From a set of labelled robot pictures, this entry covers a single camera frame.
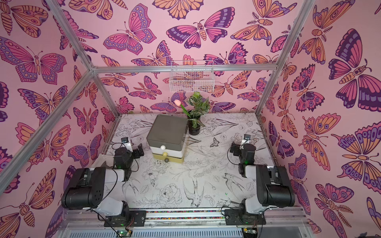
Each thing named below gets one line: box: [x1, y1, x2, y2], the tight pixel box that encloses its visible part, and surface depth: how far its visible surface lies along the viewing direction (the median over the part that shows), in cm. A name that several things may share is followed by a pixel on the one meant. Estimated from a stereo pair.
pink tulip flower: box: [173, 99, 191, 119], surface depth 92 cm
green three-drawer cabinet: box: [146, 114, 189, 164], surface depth 87 cm
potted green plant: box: [187, 91, 211, 136], surface depth 94 cm
